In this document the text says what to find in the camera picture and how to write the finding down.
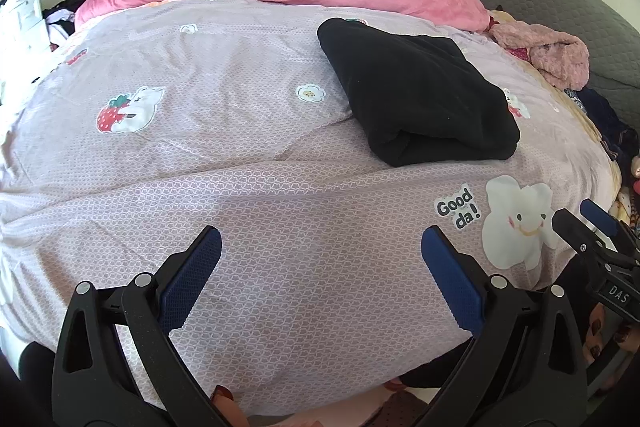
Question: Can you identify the person's left hand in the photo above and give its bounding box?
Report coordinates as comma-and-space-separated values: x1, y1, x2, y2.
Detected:
210, 384, 251, 427

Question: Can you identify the lilac printed bed cover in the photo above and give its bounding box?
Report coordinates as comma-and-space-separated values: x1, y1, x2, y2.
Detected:
0, 0, 621, 418

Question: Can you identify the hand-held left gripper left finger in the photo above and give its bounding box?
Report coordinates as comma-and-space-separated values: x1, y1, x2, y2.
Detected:
51, 226, 223, 427

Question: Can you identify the person's right hand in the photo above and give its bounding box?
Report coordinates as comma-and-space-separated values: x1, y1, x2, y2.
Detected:
582, 302, 640, 388

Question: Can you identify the white drawer unit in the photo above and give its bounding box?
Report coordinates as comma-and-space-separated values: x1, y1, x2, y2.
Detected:
0, 0, 51, 68

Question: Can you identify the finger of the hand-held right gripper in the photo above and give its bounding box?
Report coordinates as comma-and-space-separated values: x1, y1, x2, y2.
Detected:
580, 199, 621, 239
551, 208, 609, 254

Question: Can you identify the dark blue garment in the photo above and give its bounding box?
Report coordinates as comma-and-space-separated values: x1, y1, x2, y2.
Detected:
575, 87, 626, 168

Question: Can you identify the pink fluffy garment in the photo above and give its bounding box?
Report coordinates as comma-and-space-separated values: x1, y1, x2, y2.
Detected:
489, 21, 592, 92

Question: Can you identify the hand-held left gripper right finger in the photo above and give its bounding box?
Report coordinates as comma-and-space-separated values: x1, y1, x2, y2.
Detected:
421, 226, 588, 427

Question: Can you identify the black sweater with orange cuffs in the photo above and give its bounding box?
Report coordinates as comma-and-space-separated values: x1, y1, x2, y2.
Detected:
317, 18, 521, 168

